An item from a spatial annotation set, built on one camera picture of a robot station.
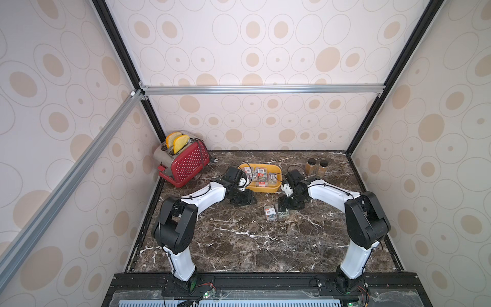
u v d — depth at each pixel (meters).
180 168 0.95
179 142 0.95
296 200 0.79
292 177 0.78
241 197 0.80
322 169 1.03
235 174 0.75
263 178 1.05
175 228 0.47
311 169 1.03
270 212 0.92
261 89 0.92
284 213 0.92
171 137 0.98
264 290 0.73
